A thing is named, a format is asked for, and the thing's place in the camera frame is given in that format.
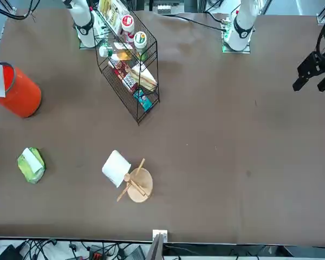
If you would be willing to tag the teal snack box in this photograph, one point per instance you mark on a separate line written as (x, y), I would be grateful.
(143, 101)

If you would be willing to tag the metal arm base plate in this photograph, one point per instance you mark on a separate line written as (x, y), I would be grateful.
(241, 51)

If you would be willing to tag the green tissue pack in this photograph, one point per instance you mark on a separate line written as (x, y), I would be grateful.
(24, 168)

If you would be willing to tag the red biscuit box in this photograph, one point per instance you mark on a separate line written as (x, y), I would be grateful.
(120, 69)

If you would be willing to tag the orange drink bottle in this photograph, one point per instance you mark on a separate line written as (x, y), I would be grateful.
(119, 55)

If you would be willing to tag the large yellow snack packet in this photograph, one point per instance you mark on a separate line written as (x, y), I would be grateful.
(111, 13)

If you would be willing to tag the white jar green lid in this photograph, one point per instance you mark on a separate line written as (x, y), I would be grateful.
(140, 39)

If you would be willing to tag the orange round bin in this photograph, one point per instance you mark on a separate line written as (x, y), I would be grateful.
(24, 94)

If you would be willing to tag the white jar red lid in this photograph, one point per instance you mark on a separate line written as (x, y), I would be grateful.
(127, 21)

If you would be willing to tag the white power strip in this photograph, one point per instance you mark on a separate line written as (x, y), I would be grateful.
(163, 8)

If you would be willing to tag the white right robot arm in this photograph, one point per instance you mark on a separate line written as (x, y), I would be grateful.
(84, 29)

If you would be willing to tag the grey power adapter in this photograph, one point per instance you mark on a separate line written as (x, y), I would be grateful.
(135, 253)

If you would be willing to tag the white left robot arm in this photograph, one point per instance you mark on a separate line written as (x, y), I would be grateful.
(243, 29)

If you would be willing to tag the red black power device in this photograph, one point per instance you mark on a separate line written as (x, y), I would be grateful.
(98, 253)

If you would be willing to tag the wrapped sandwich packet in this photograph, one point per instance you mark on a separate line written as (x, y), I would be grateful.
(145, 78)

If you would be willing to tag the white mug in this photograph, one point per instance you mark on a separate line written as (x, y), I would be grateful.
(115, 168)

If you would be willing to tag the wooden mug tree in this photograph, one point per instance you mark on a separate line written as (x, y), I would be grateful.
(140, 187)

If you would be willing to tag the white red snack box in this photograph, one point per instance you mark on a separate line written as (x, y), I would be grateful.
(130, 82)

